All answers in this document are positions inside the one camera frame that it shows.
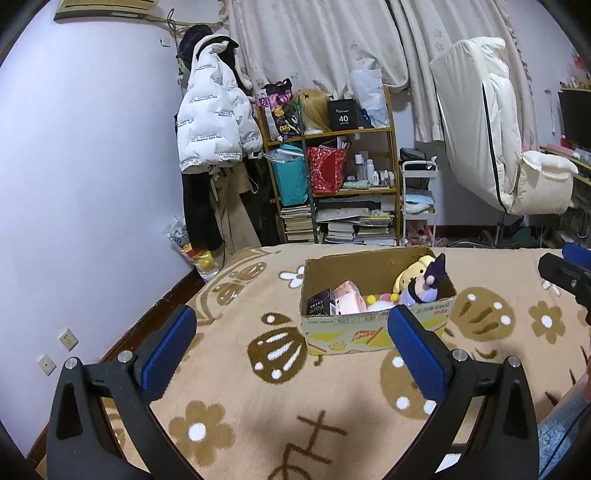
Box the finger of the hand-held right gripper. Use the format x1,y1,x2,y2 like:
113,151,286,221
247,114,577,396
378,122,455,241
562,243,591,272
538,252,591,311

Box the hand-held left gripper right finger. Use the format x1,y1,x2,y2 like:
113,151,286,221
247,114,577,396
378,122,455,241
387,305,541,480

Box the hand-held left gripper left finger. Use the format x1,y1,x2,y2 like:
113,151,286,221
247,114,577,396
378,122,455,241
46,305,198,480

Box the pink swirl round plush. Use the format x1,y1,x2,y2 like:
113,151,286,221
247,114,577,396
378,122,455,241
367,294,400,313

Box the purple haired plush doll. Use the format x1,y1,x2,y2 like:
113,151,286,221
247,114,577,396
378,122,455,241
398,252,448,306

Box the printed cardboard box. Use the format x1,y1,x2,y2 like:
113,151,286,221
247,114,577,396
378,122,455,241
300,246,458,356

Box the yellow dog plush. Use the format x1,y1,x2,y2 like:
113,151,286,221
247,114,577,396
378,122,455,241
392,257,437,295

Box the pink tissue pack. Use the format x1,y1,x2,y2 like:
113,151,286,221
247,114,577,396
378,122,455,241
331,280,369,316

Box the small black box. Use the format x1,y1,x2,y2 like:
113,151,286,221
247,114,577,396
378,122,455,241
306,288,336,318

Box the plastic bag of toys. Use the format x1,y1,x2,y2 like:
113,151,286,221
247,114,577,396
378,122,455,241
166,217,218,282

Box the black monitor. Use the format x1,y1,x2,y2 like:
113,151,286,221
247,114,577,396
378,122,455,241
558,88,591,151

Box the black hanging pants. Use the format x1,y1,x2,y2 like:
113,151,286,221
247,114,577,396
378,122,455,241
181,173,225,252

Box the wide stack of books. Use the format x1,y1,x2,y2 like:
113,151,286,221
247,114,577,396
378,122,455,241
316,196,398,247

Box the beige hanging coat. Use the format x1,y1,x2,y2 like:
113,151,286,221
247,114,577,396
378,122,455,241
210,164,262,252

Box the light blue cloth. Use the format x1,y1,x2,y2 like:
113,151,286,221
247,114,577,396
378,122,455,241
404,191,435,214

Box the person's jeans leg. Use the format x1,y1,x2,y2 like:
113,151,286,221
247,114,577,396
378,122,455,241
538,383,591,480

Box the white trolley cart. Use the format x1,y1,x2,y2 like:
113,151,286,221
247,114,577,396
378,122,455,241
399,159,437,247

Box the white padded chair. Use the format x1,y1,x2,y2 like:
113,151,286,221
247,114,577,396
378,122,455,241
429,37,580,247

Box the narrow stack of books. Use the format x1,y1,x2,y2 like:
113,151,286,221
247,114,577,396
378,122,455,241
278,204,315,244

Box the row of small bottles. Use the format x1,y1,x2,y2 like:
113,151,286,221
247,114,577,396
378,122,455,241
353,154,398,188

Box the black bag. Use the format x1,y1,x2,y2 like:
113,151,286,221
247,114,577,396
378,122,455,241
399,148,432,174

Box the green metal pole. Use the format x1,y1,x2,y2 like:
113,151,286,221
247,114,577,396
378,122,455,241
298,99,320,244

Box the red patterned bag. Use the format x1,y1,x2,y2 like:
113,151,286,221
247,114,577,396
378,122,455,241
306,145,349,195

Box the teal bag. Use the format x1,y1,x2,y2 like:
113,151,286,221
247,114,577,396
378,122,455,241
270,144,309,207

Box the wooden shelf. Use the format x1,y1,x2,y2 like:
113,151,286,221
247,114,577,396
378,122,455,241
255,88,400,247

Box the white puffer jacket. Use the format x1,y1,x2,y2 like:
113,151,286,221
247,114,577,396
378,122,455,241
177,34,262,174

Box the beige flower curtain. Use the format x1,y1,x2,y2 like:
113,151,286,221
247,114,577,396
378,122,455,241
388,0,536,141
222,0,411,100

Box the black box white print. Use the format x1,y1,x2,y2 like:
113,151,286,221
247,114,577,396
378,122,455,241
327,98,362,131

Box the clear plastic bag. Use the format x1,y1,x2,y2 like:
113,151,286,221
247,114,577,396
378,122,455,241
351,69,391,129

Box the blonde wig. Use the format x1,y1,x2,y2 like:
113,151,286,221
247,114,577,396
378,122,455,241
295,89,332,134

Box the purple printed bag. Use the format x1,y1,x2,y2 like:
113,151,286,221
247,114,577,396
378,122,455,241
257,78,301,141

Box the black hat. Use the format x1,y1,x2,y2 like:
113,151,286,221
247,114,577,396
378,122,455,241
178,25,241,61

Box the beige air conditioner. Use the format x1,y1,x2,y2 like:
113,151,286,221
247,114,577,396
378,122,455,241
53,0,169,21

